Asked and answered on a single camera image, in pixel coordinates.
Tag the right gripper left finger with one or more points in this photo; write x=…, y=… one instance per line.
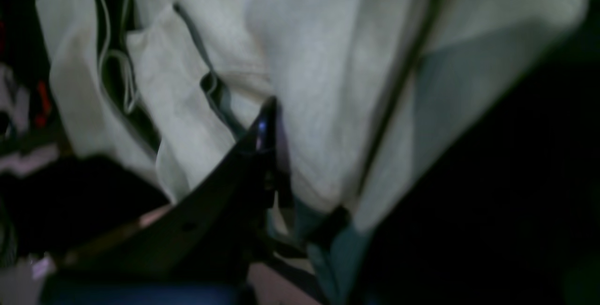
x=206, y=242

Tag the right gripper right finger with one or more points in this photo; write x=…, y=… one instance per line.
x=321, y=229

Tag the light green T-shirt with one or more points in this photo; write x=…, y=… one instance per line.
x=372, y=91

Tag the black table cloth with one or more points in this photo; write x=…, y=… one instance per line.
x=509, y=215

